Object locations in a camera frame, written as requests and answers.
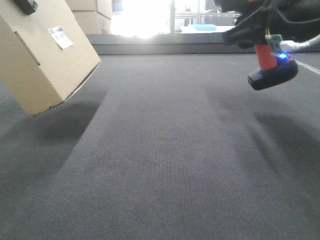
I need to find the large cardboard box stack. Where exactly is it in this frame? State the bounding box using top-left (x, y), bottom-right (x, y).
top-left (65, 0), bottom-right (113, 35)

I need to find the orange black barcode scanner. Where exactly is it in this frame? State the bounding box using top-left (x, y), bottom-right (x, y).
top-left (247, 44), bottom-right (298, 91)

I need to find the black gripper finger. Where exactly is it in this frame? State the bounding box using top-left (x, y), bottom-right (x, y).
top-left (13, 0), bottom-right (38, 15)
top-left (222, 9), bottom-right (268, 49)

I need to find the white barcode label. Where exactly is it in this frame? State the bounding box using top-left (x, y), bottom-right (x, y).
top-left (48, 26), bottom-right (74, 50)

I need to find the brown cardboard package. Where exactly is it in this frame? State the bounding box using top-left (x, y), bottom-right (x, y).
top-left (0, 0), bottom-right (101, 116)

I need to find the small green circuit board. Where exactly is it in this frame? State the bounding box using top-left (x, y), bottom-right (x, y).
top-left (265, 34), bottom-right (283, 55)

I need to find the white grey cable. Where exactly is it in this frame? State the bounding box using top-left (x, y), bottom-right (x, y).
top-left (279, 33), bottom-right (320, 53)

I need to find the blue flat tray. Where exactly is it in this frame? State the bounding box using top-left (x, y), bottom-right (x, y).
top-left (188, 24), bottom-right (218, 32)

